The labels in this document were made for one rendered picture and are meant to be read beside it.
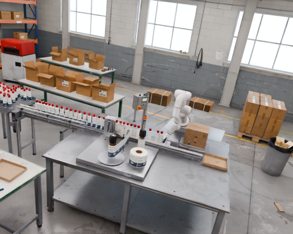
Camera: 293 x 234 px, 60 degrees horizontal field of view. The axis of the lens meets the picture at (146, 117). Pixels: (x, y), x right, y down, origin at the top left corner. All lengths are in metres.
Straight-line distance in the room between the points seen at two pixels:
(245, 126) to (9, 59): 6.60
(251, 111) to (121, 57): 5.19
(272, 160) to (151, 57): 5.46
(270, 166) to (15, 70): 6.97
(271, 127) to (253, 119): 0.43
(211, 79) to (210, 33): 1.40
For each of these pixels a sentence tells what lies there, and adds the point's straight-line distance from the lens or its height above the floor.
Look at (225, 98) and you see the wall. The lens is 8.49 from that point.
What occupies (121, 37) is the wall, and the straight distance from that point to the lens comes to 9.42.
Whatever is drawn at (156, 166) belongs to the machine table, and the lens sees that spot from 3.02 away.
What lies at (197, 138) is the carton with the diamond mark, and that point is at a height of 1.02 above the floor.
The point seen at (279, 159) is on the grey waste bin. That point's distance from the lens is 5.12.
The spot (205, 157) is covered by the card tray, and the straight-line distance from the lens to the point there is 3.43.
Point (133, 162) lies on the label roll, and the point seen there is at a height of 0.93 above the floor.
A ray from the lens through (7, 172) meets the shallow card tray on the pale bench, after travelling 2.99.
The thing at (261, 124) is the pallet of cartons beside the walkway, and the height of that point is 0.45.
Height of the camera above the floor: 2.50
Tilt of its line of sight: 23 degrees down
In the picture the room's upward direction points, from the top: 8 degrees clockwise
